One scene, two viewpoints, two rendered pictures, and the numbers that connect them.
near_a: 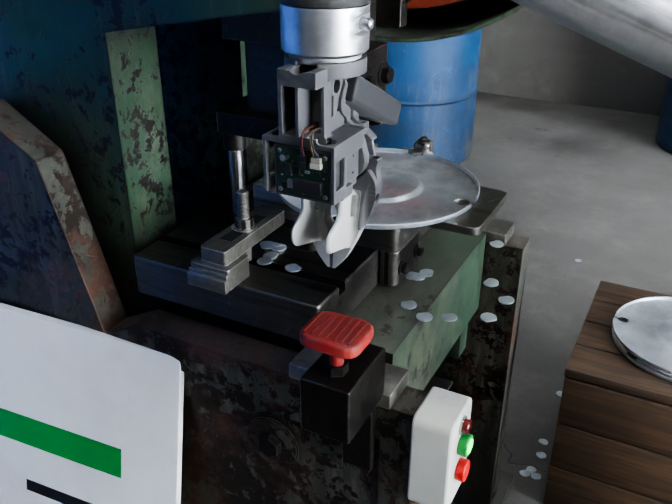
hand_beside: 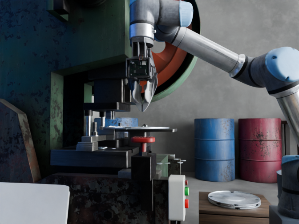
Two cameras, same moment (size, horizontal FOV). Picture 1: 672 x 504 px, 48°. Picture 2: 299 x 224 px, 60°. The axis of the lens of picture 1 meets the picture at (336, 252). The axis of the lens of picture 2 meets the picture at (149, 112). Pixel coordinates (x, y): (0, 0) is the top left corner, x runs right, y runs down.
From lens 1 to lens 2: 0.46 m
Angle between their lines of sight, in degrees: 34
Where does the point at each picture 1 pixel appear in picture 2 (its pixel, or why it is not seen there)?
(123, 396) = (40, 210)
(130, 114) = (54, 101)
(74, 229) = (27, 141)
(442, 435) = (180, 182)
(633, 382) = (222, 210)
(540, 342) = not seen: outside the picture
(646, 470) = not seen: outside the picture
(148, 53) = (61, 85)
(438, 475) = (179, 202)
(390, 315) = not seen: hidden behind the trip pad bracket
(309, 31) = (140, 28)
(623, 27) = (211, 51)
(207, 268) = (84, 143)
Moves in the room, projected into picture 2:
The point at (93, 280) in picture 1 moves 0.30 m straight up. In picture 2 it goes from (31, 161) to (33, 81)
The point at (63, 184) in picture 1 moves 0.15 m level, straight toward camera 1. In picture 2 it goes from (25, 124) to (35, 124)
